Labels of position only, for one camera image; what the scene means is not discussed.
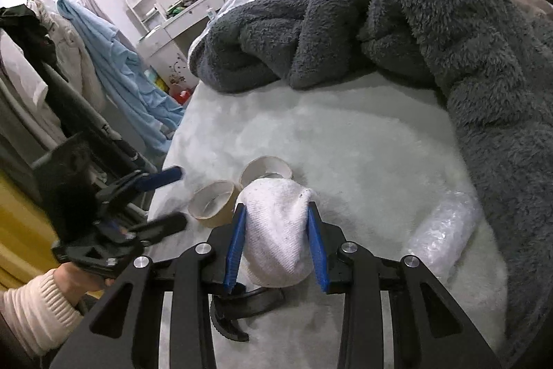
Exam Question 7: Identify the black curved plastic piece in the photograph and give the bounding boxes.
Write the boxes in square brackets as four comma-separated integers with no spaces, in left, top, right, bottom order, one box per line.
[210,284,286,343]

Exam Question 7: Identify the left human hand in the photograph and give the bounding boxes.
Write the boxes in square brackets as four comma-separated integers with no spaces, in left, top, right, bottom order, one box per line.
[53,262,114,307]

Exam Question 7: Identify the brown cardboard tape roll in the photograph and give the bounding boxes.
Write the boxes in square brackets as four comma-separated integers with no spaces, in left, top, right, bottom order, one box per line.
[187,180,239,229]

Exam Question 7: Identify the light blue hanging garment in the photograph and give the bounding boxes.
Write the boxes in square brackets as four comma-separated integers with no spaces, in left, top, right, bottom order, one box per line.
[56,0,185,156]

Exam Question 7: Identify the cream ribbed left sleeve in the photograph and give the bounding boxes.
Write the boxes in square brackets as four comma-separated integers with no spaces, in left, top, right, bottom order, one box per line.
[1,270,83,358]

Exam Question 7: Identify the bubble wrap piece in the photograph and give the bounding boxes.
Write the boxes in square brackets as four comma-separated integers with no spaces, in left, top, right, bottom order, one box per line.
[402,190,483,284]

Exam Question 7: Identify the white hanging garment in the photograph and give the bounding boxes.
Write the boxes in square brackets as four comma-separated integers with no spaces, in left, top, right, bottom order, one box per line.
[26,0,106,112]

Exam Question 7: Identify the white dressing table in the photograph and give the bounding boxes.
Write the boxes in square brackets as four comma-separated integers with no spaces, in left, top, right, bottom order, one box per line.
[126,0,225,90]

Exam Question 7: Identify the dark hanging clothes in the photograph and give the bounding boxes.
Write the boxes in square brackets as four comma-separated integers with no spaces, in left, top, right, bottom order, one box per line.
[0,4,157,197]

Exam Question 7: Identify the dark grey fleece blanket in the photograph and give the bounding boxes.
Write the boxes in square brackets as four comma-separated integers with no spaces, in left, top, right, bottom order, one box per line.
[189,0,552,364]

